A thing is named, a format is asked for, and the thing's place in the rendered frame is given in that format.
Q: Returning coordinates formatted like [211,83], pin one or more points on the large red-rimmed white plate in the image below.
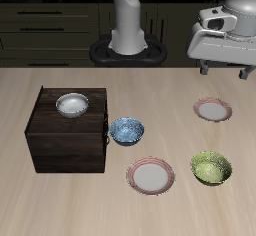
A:
[150,176]

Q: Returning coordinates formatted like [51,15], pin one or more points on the small red-rimmed white plate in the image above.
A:
[212,109]

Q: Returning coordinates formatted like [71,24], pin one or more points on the green bowl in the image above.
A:
[211,168]

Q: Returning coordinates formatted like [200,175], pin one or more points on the dark wooden cabinet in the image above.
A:
[68,136]

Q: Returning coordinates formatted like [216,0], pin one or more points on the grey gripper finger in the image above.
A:
[246,72]
[204,67]

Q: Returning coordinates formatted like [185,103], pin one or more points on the dark kitchen cupboards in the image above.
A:
[50,30]

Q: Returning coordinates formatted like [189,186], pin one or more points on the blue bowl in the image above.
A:
[127,131]

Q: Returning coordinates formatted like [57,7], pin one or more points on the white bowl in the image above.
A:
[72,105]

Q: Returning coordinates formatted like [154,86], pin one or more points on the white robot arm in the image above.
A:
[128,26]

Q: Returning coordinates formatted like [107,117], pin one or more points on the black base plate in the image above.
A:
[100,56]

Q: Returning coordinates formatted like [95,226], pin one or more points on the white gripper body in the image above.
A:
[216,48]

